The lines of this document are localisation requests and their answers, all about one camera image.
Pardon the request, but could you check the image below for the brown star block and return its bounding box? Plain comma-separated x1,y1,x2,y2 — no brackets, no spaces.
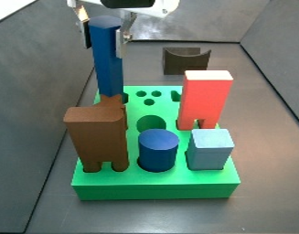
97,94,124,109

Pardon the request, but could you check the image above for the black curved cradle stand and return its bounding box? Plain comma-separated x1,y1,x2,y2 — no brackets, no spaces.
163,48,211,75

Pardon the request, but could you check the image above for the red arch block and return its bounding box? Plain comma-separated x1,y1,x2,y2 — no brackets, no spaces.
177,70,233,131

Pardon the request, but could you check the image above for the blue hexagon prism block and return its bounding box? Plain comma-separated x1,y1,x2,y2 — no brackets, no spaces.
88,16,123,97

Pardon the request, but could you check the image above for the green shape sorter base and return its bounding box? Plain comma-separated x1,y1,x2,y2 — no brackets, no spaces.
70,86,240,200

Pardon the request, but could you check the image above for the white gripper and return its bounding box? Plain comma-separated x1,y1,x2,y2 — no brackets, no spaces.
65,0,180,59

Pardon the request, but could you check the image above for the light blue cube block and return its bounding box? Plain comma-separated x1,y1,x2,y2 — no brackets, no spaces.
185,129,235,171

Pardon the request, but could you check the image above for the dark blue cylinder block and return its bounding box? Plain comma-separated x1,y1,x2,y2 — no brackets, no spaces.
137,129,179,173

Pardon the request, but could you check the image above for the brown arch block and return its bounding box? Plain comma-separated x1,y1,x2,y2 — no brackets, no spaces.
64,106,129,173

